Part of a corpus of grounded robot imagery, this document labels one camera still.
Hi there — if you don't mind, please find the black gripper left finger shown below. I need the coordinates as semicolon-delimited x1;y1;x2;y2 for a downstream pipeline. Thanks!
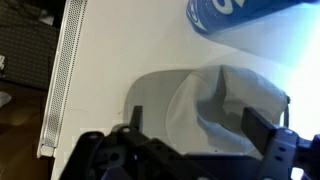
130;105;143;130

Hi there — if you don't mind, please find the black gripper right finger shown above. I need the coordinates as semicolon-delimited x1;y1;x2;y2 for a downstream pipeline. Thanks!
241;107;277;154

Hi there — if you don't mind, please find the white cap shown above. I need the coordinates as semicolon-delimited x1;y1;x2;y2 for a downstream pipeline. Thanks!
123;65;289;156

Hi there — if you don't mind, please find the blue cylindrical can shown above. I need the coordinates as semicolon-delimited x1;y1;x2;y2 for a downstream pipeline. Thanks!
186;0;319;36

